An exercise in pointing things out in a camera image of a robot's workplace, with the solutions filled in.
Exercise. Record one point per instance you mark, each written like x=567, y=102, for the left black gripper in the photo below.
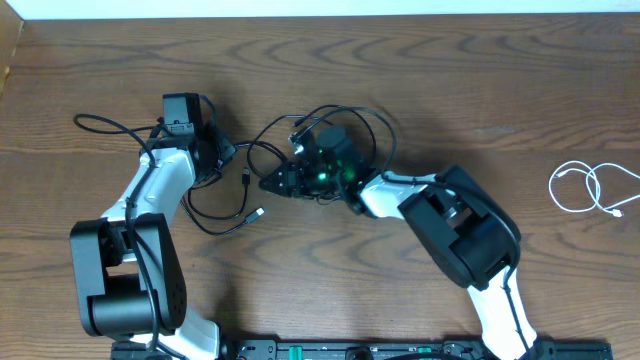
x=227, y=148

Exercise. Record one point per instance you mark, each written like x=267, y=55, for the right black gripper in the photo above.
x=291, y=170

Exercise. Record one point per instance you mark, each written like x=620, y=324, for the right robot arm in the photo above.
x=466, y=234

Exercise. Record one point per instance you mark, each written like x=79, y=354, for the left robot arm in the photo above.
x=129, y=283

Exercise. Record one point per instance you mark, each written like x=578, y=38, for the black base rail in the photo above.
x=278, y=350

